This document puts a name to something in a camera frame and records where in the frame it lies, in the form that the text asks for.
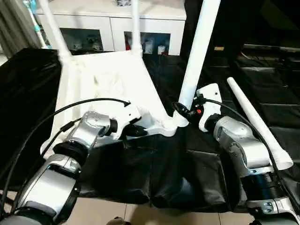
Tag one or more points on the white plastic table top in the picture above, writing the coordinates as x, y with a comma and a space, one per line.
103, 79

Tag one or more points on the black plastic mat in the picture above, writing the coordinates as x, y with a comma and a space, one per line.
154, 173

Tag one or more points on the grey crumpled object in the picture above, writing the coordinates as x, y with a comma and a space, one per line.
123, 2

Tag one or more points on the white plastic table leg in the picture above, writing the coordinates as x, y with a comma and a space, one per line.
199, 51
136, 28
54, 33
253, 117

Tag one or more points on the small yellow label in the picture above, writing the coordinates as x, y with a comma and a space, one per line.
219, 48

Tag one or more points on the white pole with blue band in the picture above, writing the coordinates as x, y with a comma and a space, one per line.
35, 21

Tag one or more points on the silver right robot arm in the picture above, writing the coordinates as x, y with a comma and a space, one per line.
243, 145

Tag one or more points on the grey curtain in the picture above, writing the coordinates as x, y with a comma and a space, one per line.
11, 23

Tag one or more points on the white glass-door cabinet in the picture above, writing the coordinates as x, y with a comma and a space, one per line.
93, 11

